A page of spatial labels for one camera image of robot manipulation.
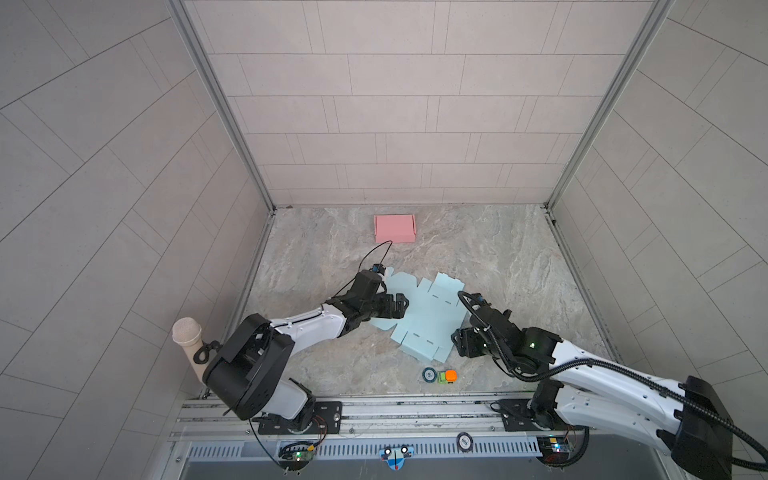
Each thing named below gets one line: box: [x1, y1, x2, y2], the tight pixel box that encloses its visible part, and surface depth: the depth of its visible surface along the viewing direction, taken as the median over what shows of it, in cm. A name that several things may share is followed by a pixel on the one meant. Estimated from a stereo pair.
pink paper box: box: [374, 214, 417, 243], surface depth 108 cm
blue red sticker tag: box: [380, 447, 415, 471], surface depth 66 cm
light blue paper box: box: [370, 267, 467, 364], surface depth 87 cm
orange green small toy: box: [437, 369, 459, 384], surface depth 77 cm
